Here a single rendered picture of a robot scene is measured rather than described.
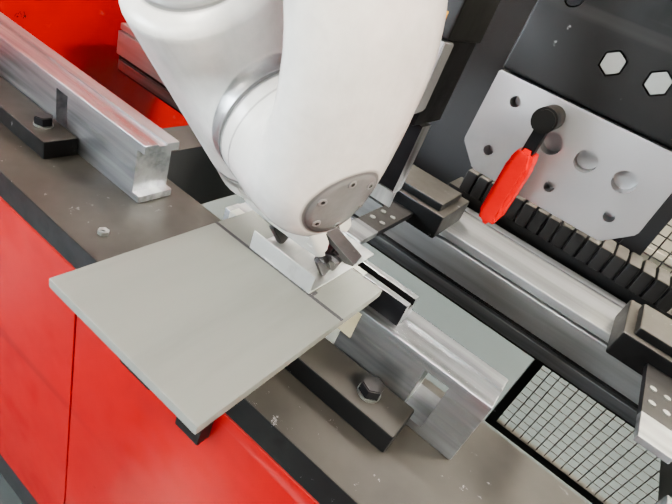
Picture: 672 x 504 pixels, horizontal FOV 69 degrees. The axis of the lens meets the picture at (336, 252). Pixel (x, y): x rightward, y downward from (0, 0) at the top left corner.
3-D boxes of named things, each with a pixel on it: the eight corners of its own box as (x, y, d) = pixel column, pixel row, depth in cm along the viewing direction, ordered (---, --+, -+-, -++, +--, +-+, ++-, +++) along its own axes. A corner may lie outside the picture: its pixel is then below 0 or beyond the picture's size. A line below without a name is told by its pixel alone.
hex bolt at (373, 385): (352, 391, 53) (357, 381, 53) (365, 378, 56) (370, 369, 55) (372, 407, 53) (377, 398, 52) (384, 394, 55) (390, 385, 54)
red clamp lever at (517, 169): (471, 219, 39) (538, 102, 33) (487, 207, 42) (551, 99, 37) (490, 231, 38) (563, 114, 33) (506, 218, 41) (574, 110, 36)
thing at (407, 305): (267, 230, 61) (274, 210, 60) (283, 223, 64) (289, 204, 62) (396, 326, 54) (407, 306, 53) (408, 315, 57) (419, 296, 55)
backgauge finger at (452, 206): (308, 221, 63) (320, 188, 61) (399, 183, 83) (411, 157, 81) (382, 273, 59) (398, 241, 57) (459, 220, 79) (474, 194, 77)
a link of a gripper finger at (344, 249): (369, 250, 42) (355, 261, 47) (301, 190, 41) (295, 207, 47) (360, 261, 41) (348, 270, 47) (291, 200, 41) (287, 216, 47)
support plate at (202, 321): (48, 287, 40) (48, 277, 39) (263, 211, 60) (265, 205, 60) (194, 436, 34) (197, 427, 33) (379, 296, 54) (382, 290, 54)
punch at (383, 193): (313, 163, 55) (341, 81, 50) (323, 160, 56) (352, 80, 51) (384, 209, 51) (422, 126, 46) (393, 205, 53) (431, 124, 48)
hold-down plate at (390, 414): (194, 291, 62) (198, 273, 60) (225, 276, 66) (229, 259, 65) (382, 454, 52) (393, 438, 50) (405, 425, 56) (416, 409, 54)
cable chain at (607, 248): (457, 189, 86) (468, 169, 84) (469, 182, 91) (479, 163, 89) (666, 314, 74) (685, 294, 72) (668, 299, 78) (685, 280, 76)
